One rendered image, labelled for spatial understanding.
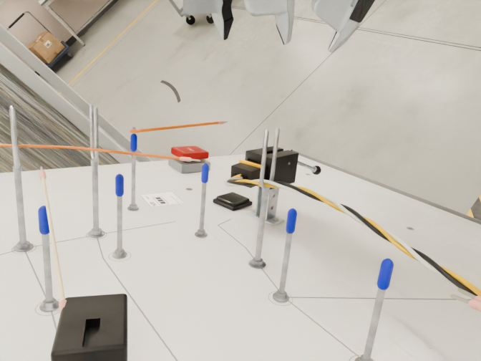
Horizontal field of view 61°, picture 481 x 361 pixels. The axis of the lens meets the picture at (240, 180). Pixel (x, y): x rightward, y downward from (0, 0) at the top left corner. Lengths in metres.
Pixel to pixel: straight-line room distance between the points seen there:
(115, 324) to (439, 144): 1.83
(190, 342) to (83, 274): 0.13
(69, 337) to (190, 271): 0.20
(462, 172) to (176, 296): 1.59
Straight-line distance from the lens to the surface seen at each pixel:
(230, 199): 0.56
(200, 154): 0.71
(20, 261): 0.44
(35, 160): 1.08
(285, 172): 0.51
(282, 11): 0.41
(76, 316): 0.23
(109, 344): 0.21
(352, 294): 0.41
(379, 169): 1.97
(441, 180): 1.85
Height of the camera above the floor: 1.45
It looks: 38 degrees down
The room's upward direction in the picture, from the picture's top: 43 degrees counter-clockwise
